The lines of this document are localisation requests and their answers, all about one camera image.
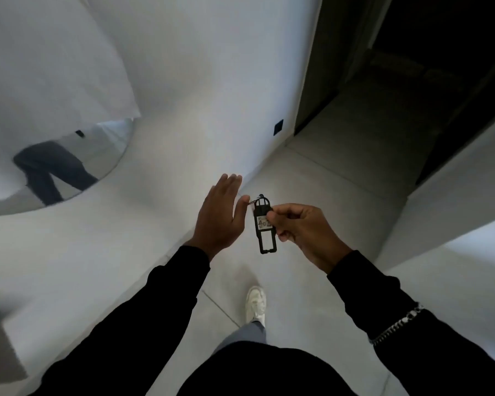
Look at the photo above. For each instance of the person's right hand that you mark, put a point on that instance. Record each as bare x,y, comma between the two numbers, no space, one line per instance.
313,237

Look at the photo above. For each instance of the black shirt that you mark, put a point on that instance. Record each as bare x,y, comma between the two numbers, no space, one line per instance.
264,371

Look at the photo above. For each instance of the person's left thumb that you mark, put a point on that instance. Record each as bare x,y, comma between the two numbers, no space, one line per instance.
242,209

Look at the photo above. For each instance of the person's right thumb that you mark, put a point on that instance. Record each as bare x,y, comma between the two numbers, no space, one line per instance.
286,210

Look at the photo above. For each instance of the white sneaker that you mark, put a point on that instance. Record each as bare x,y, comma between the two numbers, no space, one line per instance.
256,304

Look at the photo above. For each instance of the black wall socket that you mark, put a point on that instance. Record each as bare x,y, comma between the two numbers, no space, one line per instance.
278,127

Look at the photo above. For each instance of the person's left forearm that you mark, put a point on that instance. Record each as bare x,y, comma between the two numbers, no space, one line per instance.
140,317

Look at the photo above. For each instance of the person's left hand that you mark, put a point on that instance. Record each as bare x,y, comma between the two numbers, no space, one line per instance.
216,220

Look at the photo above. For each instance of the grey trouser leg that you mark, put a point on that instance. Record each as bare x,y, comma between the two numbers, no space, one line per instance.
245,334

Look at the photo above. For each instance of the black plastic key tag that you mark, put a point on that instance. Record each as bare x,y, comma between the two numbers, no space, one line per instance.
263,237

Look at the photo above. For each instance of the round wall mirror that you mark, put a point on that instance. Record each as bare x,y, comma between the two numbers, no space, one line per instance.
86,160

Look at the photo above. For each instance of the person's right forearm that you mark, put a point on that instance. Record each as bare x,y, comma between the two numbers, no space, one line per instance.
408,338

